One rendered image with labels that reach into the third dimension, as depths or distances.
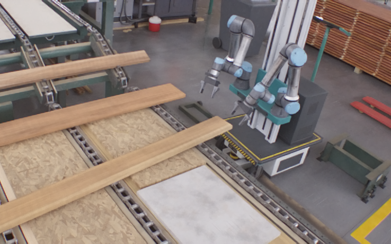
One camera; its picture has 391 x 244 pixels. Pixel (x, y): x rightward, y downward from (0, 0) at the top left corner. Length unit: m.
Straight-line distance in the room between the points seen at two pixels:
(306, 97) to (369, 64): 3.78
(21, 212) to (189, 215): 0.79
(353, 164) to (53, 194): 2.89
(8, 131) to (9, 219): 0.71
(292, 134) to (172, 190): 1.74
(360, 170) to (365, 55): 3.48
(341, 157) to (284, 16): 1.57
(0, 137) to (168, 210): 1.07
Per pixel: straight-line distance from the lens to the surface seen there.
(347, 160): 3.88
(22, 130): 2.33
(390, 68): 6.79
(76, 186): 1.90
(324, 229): 3.28
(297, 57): 2.69
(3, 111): 2.89
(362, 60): 6.99
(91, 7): 6.55
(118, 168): 2.01
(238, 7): 5.89
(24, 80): 2.81
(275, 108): 3.06
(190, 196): 1.95
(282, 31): 3.22
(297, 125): 3.41
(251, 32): 3.11
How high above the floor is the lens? 2.17
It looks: 31 degrees down
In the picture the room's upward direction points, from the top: 10 degrees clockwise
